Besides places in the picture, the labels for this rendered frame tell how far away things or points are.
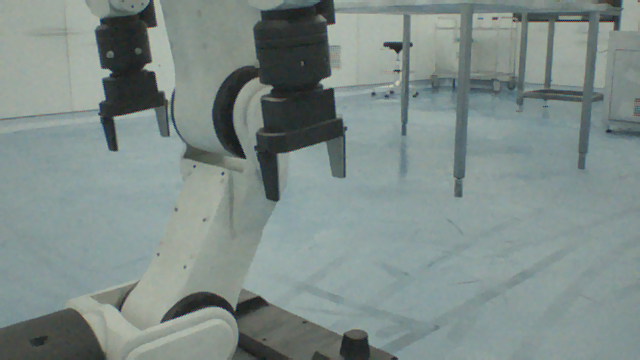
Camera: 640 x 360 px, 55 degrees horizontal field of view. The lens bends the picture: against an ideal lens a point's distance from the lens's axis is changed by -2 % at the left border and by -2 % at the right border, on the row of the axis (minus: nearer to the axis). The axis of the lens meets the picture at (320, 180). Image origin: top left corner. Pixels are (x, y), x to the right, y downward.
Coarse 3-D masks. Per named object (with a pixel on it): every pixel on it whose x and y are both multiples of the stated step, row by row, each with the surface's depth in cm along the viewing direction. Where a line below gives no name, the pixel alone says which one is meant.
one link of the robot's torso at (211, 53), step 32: (160, 0) 92; (192, 0) 87; (224, 0) 88; (192, 32) 89; (224, 32) 89; (192, 64) 92; (224, 64) 90; (192, 96) 93; (224, 96) 89; (192, 128) 95; (224, 128) 90
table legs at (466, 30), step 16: (464, 16) 265; (592, 16) 324; (464, 32) 266; (592, 32) 325; (464, 48) 268; (592, 48) 326; (464, 64) 269; (592, 64) 328; (464, 80) 270; (592, 80) 331; (464, 96) 272; (592, 96) 334; (464, 112) 274; (464, 128) 276; (464, 144) 278; (464, 160) 280; (464, 176) 282
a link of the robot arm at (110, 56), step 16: (112, 48) 102; (128, 48) 103; (144, 48) 105; (112, 64) 103; (128, 64) 103; (144, 64) 106; (112, 80) 104; (128, 80) 105; (144, 80) 108; (112, 96) 105; (128, 96) 106; (144, 96) 108; (160, 96) 110; (112, 112) 105; (128, 112) 106
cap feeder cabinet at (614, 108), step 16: (624, 32) 448; (608, 48) 459; (624, 48) 450; (608, 64) 460; (624, 64) 451; (608, 80) 462; (624, 80) 453; (608, 96) 464; (624, 96) 455; (608, 112) 466; (624, 112) 457
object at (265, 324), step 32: (32, 320) 82; (64, 320) 83; (256, 320) 120; (288, 320) 120; (0, 352) 75; (32, 352) 77; (64, 352) 79; (96, 352) 81; (256, 352) 111; (288, 352) 108; (320, 352) 104; (352, 352) 101; (384, 352) 104
